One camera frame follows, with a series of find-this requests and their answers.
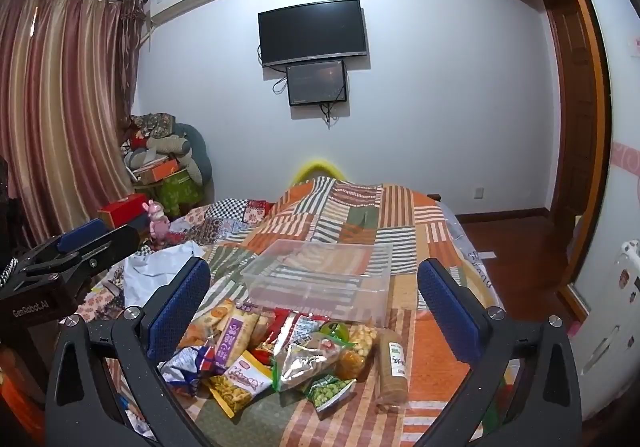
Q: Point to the brown biscuit roll packet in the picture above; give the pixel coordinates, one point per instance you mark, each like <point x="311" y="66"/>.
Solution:
<point x="392" y="372"/>

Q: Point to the checkered patchwork cloth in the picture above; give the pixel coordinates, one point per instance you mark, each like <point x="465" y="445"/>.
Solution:
<point x="225" y="217"/>

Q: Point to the orange print snack packet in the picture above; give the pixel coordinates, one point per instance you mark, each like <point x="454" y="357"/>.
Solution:
<point x="212" y="322"/>

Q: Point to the pink toy figure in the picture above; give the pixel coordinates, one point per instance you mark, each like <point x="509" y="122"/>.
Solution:
<point x="158" y="222"/>

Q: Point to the red snack packet white label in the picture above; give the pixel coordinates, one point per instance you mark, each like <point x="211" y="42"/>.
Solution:
<point x="287" y="327"/>

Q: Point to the clear plastic storage box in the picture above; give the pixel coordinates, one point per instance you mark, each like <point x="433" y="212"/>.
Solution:
<point x="320" y="277"/>

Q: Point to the green pea snack packet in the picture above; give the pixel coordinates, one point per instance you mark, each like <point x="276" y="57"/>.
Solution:
<point x="327" y="389"/>

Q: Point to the purple label snack packet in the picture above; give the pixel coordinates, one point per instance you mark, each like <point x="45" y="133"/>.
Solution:
<point x="231" y="338"/>

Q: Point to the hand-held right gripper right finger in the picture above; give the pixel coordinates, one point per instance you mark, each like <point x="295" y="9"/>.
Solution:
<point x="445" y="312"/>

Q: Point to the black wall television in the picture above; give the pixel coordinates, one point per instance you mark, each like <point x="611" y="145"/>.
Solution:
<point x="312" y="33"/>

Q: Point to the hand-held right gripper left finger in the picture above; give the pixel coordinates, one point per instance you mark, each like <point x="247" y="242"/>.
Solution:
<point x="180" y="307"/>

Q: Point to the patterned cloth bundle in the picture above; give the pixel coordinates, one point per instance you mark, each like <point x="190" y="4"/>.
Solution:
<point x="152" y="124"/>

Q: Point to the small black wall screen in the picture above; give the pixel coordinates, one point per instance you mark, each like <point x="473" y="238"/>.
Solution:
<point x="316" y="84"/>

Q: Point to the white wall socket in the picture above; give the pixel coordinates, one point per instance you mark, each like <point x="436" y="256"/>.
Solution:
<point x="478" y="192"/>

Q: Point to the striped brown curtain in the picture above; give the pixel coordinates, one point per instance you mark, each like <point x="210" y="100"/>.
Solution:
<point x="60" y="102"/>

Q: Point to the orange cardboard box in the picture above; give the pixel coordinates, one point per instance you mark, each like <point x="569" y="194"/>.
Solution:
<point x="157" y="169"/>

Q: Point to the pile of bedding and boxes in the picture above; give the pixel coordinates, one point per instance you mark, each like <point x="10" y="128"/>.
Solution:
<point x="192" y="152"/>

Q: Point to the wooden door frame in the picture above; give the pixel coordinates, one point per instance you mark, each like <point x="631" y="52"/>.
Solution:
<point x="582" y="127"/>

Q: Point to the red box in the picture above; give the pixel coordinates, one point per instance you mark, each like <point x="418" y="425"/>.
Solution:
<point x="122" y="209"/>

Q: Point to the yellow corn puff packet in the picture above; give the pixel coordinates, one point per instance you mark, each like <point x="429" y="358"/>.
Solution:
<point x="357" y="352"/>

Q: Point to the yellow round object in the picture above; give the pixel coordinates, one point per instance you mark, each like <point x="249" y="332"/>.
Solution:
<point x="317" y="169"/>

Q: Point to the person's left forearm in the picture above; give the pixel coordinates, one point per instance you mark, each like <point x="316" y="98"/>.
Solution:
<point x="17" y="392"/>

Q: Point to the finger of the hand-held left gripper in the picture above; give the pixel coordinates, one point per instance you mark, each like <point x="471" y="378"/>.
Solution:
<point x="107" y="247"/>
<point x="82" y="234"/>

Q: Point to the blue white crumpled packet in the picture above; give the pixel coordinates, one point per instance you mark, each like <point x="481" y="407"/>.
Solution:
<point x="182" y="369"/>

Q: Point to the green jelly cup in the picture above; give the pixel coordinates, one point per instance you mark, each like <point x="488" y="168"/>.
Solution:
<point x="334" y="330"/>

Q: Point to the striped patchwork blanket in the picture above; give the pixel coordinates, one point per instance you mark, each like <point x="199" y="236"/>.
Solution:
<point x="350" y="222"/>

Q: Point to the green patterned box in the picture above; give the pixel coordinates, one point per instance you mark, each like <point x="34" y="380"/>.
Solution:
<point x="180" y="192"/>

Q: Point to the white door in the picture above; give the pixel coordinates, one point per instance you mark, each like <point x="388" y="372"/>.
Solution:
<point x="620" y="127"/>

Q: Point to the white cloth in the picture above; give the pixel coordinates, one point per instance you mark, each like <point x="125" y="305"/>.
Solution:
<point x="150" y="272"/>

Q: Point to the grey printed bedsheet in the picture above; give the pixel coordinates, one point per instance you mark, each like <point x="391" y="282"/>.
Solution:
<point x="470" y="252"/>

